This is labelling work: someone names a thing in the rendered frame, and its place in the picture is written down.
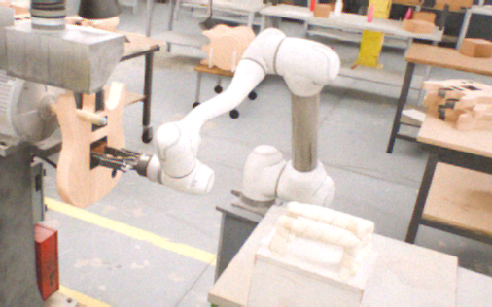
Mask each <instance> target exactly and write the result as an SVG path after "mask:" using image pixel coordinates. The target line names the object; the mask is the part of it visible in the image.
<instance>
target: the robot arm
mask: <svg viewBox="0 0 492 307"><path fill-rule="evenodd" d="M338 68H339V59H338V57H337V55H336V53H335V51H333V50H332V49H330V48H328V47H326V46H325V45H321V44H318V43H315V42H311V41H307V40H302V39H292V38H286V35H284V34H283V33H282V32H281V31H280V30H278V29H275V28H268V29H266V30H264V31H263V32H261V33H260V34H259V35H258V36H257V37H256V39H255V40H254V41H253V42H252V43H251V45H250V46H249V47H247V49H246V50H245V52H244V53H243V55H242V58H241V60H240V62H239V64H238V67H237V70H236V73H235V75H234V79H233V81H232V83H231V85H230V86H229V87H228V89H227V90H226V91H225V92H223V93H222V95H220V96H218V97H216V98H213V99H210V100H208V101H206V102H204V103H202V104H200V105H199V106H197V107H194V108H193V109H192V110H191V111H190V113H189V114H188V115H187V116H186V117H185V118H184V119H183V120H182V121H175V122H168V123H165V124H163V125H161V126H159V127H158V130H157V131H156V133H155V136H154V150H155V153H156V154H155V155H150V154H147V153H139V152H136V151H133V150H130V149H126V148H120V149H115V148H112V146H107V145H104V154H107V155H112V156H117V157H110V156H104V154H102V153H95V152H92V160H94V161H98V162H100V167H105V168H109V169H114V170H119V171H122V172H124V173H125V172H126V170H128V169H130V170H135V171H136V172H137V174H138V175H139V176H142V177H147V178H149V180H150V182H153V183H157V184H160V185H165V186H167V187H169V188H171V189H174V190H176V191H181V192H183V193H188V194H196V195H202V194H207V193H208V192H209V191H210V189H211V188H212V187H213V186H214V182H215V173H214V171H213V170H210V169H209V168H208V167H207V166H205V165H203V164H200V161H199V160H198V159H197V158H196V157H197V152H198V148H199V144H200V142H201V138H200V136H199V132H200V128H201V126H202V125H203V124H204V123H205V122H206V121H208V120H209V119H212V118H215V117H217V116H219V115H221V114H223V113H226V112H227V111H229V110H231V109H233V108H234V107H236V106H237V105H238V104H239V103H240V102H241V101H242V100H243V99H244V98H245V97H247V96H248V95H249V92H250V91H251V90H252V89H253V88H254V87H255V86H256V85H257V84H258V83H259V82H260V81H261V80H262V79H263V77H265V75H266V73H268V74H279V76H284V79H285V81H286V83H287V86H288V88H289V90H290V91H291V120H292V159H291V160H290V161H289V162H287V161H286V160H285V159H283V154H281V153H280V152H279V151H277V150H276V149H275V148H273V146H270V145H259V146H257V147H256V148H255V149H254V150H253V151H252V152H251V153H250V155H249V156H248V158H247V161H245V165H244V169H243V175H242V189H237V188H234V189H233V190H232V191H231V194H233V195H235V196H237V199H236V200H234V201H232V202H231V206H233V207H237V208H240V209H243V210H247V211H249V212H252V213H255V214H257V215H260V216H261V218H263V219H264V218H265V215H266V213H267V212H268V211H269V209H270V208H271V207H272V206H273V205H274V206H278V207H279V206H282V205H284V201H285V202H288V203H290V202H296V203H298V204H308V205H312V206H313V205H316V206H320V207H324V208H326V207H328V206H329V205H330V204H331V202H332V199H333V197H334V192H335V187H334V181H333V180H332V178H331V177H330V176H327V174H326V172H325V169H324V166H323V163H322V162H321V161H320V160H319V159H317V140H319V120H318V119H319V118H320V93H319V92H321V90H322V88H323V87H324V85H328V84H329V83H331V82H332V81H333V80H334V79H335V77H336V75H337V73H338ZM119 157H121V158H119ZM276 197H278V198H276Z"/></svg>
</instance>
